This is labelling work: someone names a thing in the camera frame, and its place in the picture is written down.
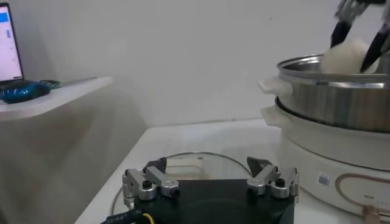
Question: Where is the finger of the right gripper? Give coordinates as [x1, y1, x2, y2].
[360, 0, 390, 73]
[330, 0, 371, 49]

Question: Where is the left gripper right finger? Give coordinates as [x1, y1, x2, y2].
[246, 156, 301, 203]

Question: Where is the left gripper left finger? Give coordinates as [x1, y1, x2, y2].
[121, 157, 180, 201]

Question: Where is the white steamed baozi bun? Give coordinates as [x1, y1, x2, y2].
[321, 38, 380, 74]

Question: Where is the glass lid with cream handle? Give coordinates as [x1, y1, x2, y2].
[111, 152, 254, 215]

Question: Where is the stainless steel steamer basket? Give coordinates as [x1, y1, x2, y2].
[257, 54, 390, 134]

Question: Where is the cream electric cooker base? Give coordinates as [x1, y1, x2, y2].
[260, 97, 390, 224]

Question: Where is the white side table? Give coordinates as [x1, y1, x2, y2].
[0, 75, 114, 122]

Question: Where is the blue black computer mouse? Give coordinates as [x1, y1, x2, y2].
[1, 81, 52, 104]

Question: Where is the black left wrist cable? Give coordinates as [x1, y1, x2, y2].
[100, 209, 155, 224]

